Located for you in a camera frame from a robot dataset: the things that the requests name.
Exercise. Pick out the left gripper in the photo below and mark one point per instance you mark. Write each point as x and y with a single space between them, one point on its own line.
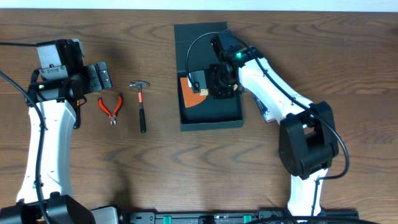
94 78

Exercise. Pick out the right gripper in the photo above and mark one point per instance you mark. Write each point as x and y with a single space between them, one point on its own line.
219 95

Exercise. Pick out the dark green hinged box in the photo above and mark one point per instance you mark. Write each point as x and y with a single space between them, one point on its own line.
195 40

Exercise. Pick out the orange scraper wooden handle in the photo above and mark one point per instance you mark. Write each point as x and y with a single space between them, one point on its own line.
190 98

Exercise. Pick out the red handled pliers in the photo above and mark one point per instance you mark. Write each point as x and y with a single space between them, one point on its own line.
112 115

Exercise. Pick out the small claw hammer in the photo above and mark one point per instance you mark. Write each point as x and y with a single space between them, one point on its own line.
139 84

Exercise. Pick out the black yellow screwdriver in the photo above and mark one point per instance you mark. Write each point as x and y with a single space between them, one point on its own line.
78 117

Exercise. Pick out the blue precision screwdriver set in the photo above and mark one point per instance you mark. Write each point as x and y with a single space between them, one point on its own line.
266 114

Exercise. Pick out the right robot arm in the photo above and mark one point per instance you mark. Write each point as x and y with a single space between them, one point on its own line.
308 141

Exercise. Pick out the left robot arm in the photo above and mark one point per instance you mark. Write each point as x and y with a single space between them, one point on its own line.
54 97

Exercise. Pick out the black mounting rail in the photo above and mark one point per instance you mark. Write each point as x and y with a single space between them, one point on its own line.
261 216

